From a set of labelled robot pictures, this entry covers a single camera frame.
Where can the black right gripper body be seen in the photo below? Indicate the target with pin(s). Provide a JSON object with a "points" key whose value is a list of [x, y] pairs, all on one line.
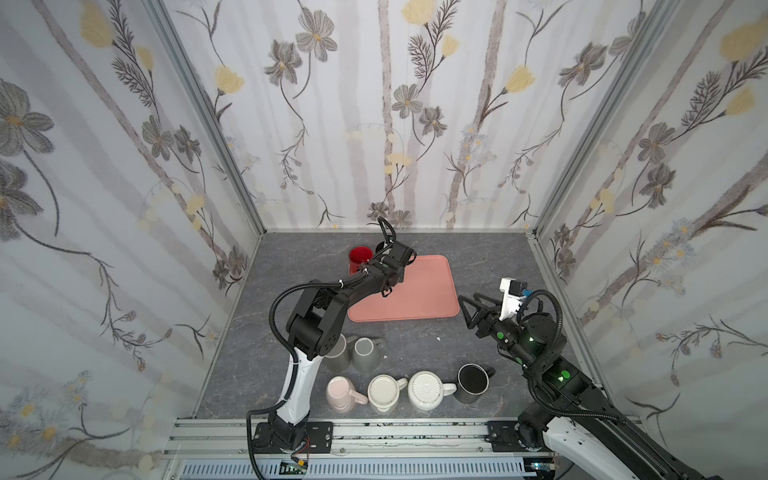
{"points": [[483, 315]]}

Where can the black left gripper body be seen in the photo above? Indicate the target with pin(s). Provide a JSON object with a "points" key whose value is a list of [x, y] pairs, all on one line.
{"points": [[400, 276]]}

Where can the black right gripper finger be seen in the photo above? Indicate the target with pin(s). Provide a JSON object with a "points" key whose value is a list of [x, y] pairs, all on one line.
{"points": [[473, 311], [487, 302]]}

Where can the red mug black handle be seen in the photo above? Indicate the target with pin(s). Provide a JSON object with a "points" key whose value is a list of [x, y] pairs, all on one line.
{"points": [[358, 257]]}

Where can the black mug white rim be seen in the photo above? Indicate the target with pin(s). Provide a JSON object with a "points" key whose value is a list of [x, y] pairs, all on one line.
{"points": [[473, 381]]}

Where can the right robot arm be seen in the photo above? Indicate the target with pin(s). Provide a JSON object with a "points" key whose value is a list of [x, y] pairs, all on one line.
{"points": [[569, 414]]}

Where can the white ribbed mug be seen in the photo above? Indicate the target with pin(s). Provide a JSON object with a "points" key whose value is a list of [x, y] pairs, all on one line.
{"points": [[426, 390]]}

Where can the light grey mug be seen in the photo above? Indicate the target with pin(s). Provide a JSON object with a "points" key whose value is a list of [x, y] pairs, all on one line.
{"points": [[366, 354]]}

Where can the dark grey mug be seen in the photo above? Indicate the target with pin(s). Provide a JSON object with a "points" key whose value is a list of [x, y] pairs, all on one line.
{"points": [[339, 357]]}

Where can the cream mug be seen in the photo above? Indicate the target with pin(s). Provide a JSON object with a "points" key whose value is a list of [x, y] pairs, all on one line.
{"points": [[383, 393]]}

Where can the pink mug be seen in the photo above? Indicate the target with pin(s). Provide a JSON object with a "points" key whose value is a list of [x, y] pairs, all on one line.
{"points": [[342, 396]]}

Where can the pink plastic tray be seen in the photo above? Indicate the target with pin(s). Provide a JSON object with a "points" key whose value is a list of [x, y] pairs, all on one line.
{"points": [[427, 292]]}

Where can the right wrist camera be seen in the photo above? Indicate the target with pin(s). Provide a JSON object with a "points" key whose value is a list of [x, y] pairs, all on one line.
{"points": [[514, 293]]}

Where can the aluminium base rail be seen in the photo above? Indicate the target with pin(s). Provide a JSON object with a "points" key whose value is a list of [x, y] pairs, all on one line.
{"points": [[448, 448]]}

